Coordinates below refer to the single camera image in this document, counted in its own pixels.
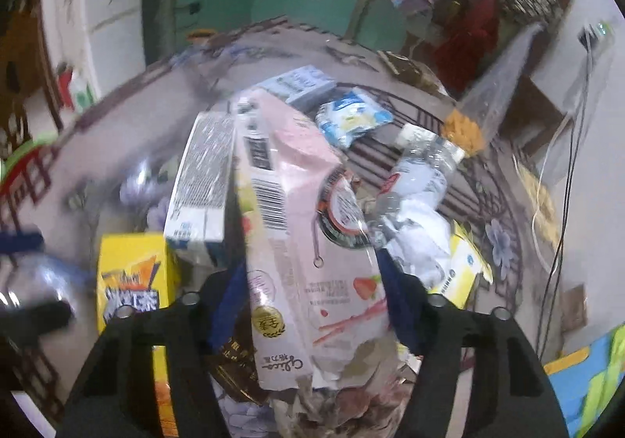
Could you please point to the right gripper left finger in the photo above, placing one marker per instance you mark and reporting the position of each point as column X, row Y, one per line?
column 115, row 392

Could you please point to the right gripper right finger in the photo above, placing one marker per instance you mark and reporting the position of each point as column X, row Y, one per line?
column 510, row 395

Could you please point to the gold brown wrapper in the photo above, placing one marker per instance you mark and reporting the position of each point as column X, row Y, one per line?
column 233, row 364

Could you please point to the yellow iced tea carton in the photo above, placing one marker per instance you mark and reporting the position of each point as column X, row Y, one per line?
column 136, row 270

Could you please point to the pink paper trash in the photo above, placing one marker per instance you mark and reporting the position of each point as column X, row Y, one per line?
column 372, row 410

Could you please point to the yellow medicine box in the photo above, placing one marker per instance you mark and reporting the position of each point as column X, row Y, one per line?
column 465, row 266

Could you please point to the white blue carton box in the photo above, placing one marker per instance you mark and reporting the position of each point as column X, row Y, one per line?
column 195, row 224

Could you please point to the clear plastic bottle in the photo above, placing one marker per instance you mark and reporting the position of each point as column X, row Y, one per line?
column 405, row 221

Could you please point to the pink snack bag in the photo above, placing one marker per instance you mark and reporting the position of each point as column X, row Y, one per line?
column 317, row 304

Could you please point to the blue white snack wrapper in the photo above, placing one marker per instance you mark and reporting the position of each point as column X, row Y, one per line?
column 354, row 114

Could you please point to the blue white milk carton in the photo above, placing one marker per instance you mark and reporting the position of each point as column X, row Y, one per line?
column 302, row 88

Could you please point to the red green trash basin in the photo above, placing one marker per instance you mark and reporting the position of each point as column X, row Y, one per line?
column 36, row 151

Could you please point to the teal kitchen cabinets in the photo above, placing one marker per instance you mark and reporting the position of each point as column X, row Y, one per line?
column 333, row 16

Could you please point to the blue toy board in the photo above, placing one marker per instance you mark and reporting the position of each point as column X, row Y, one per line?
column 585, row 380

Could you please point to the small wooden block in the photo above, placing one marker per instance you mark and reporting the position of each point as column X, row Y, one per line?
column 574, row 314

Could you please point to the yellow picture book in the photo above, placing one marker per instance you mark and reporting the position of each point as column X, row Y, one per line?
column 543, row 216

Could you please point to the clear bag orange snacks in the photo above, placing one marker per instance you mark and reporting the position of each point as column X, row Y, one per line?
column 474, row 123

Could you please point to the green detergent bottle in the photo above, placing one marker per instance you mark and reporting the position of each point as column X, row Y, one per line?
column 75, row 91

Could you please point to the brown snack package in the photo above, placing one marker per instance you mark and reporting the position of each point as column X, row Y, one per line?
column 408, row 71

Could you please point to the red hanging garment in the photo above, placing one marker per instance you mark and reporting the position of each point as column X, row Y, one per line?
column 457, row 59

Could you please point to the yellow green bucket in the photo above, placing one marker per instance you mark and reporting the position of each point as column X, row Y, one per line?
column 200, row 36

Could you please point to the brown hanging handbag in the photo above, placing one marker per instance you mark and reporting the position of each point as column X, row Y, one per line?
column 448, row 12

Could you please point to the white refrigerator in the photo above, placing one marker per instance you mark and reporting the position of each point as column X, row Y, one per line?
column 101, row 39

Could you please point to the wooden chair at wall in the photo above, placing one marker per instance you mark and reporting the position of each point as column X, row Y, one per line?
column 531, row 120

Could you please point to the wall charger plug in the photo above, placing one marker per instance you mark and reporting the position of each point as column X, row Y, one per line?
column 596, row 37

